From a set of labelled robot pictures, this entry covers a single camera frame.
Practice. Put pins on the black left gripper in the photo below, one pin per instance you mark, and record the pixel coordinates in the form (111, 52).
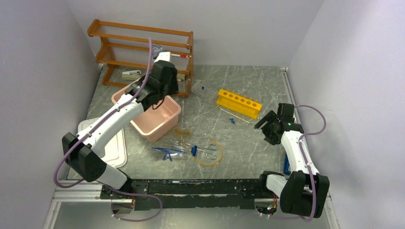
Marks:
(175, 88)

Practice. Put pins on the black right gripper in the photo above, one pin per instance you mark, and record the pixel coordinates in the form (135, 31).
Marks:
(271, 117)

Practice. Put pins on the metal crucible tongs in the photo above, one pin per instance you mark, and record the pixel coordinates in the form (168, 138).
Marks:
(208, 151)

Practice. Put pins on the blue handled brush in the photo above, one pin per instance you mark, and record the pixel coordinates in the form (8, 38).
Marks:
(191, 148)

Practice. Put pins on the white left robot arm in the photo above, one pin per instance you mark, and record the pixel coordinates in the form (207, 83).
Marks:
(82, 151)

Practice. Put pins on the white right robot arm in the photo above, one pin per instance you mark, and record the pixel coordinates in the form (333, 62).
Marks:
(304, 192)

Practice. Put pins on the green small box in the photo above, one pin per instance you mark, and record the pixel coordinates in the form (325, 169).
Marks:
(181, 77)

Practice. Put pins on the red white marker pen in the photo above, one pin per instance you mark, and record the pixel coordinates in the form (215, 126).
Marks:
(184, 56)

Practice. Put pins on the blue white jar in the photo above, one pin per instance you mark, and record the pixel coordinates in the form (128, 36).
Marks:
(157, 48)

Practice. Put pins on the wooden shelf rack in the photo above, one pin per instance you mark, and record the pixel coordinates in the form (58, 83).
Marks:
(128, 45)

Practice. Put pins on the clear acrylic tube rack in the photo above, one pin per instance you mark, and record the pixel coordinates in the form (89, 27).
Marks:
(209, 94)

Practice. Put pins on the yellow test tube rack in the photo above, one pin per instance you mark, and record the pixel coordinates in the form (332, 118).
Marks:
(238, 103)

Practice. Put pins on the pink plastic tub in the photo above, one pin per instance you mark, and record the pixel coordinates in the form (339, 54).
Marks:
(154, 124)

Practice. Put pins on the amber rubber tubing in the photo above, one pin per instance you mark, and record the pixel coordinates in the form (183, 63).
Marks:
(182, 134)

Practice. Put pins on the blue safety glasses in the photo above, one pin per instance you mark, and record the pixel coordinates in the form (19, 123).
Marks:
(168, 153)

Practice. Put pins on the white tub lid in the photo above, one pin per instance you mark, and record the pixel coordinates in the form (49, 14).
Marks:
(112, 155)

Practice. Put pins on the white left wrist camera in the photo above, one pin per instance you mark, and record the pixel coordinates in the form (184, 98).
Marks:
(163, 56)

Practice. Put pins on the blue tool by wall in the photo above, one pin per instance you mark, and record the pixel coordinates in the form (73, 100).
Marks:
(286, 166)

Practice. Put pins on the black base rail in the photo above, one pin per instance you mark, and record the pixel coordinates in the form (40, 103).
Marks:
(148, 194)

